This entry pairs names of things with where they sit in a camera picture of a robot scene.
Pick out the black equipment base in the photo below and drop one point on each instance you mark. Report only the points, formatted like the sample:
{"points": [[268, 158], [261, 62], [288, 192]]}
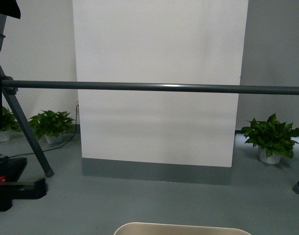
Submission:
{"points": [[10, 188]]}

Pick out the potted green plant far left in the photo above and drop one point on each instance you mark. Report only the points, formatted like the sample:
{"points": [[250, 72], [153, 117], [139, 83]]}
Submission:
{"points": [[9, 125]]}

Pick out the potted green plant right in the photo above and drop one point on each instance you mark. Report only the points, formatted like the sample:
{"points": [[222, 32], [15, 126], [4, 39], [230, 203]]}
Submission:
{"points": [[272, 136]]}

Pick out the potted green plant middle left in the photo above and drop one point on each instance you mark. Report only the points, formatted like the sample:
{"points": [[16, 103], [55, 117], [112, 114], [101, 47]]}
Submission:
{"points": [[51, 125]]}

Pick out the potted green plant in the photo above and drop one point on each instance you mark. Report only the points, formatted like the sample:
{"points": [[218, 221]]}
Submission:
{"points": [[272, 136], [9, 125], [51, 125]]}

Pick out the beige plastic laundry hamper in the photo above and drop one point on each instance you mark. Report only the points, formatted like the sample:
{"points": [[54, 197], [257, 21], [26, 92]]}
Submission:
{"points": [[141, 228]]}

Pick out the grey clothes hanger rack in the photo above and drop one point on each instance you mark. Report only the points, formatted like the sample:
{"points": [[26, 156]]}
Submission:
{"points": [[129, 170]]}

